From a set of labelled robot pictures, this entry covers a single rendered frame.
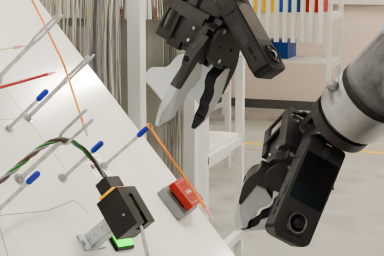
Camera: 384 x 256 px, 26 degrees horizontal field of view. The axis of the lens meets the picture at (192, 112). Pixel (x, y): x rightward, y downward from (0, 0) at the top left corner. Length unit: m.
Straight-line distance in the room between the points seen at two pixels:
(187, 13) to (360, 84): 0.28
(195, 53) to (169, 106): 0.07
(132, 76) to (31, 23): 0.36
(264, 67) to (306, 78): 8.32
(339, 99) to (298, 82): 8.47
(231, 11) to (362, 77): 0.23
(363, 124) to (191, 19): 0.28
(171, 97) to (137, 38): 0.71
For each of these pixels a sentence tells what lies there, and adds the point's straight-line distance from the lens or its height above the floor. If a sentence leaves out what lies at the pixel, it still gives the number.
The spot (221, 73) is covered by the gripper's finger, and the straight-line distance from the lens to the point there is 1.05.
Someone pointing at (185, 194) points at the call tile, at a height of 1.10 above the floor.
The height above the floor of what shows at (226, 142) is 0.65.
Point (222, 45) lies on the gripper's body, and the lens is 1.02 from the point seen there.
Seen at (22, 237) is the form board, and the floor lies 1.13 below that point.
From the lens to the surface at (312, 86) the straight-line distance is 9.28.
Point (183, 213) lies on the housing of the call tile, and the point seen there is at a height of 1.07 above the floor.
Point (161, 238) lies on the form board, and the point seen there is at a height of 1.05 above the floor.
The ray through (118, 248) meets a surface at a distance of 1.16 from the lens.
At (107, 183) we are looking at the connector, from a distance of 1.09.
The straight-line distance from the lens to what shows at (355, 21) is 9.14.
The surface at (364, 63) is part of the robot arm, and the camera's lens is 0.83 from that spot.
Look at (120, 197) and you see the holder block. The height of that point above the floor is 1.16.
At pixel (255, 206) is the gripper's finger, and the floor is 1.18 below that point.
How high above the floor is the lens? 1.44
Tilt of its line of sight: 9 degrees down
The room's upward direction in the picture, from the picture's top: straight up
